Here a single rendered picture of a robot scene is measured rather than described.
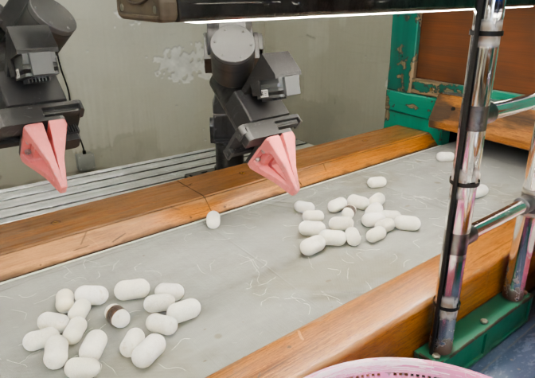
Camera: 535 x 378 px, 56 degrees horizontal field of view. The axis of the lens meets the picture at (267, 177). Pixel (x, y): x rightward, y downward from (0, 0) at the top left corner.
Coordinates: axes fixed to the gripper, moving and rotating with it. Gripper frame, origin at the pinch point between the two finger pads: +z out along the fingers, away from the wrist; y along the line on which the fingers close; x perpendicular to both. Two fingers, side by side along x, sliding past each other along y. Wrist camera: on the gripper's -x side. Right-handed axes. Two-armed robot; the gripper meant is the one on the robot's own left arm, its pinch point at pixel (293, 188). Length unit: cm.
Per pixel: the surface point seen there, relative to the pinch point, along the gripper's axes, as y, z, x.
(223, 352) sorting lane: -20.3, 14.9, -3.1
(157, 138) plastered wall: 76, -114, 170
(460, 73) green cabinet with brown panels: 56, -14, 2
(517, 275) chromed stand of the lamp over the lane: 13.3, 22.9, -11.1
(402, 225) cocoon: 13.5, 10.4, -0.3
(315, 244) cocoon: -0.8, 8.0, 0.9
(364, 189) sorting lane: 21.5, 0.6, 9.8
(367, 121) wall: 143, -58, 99
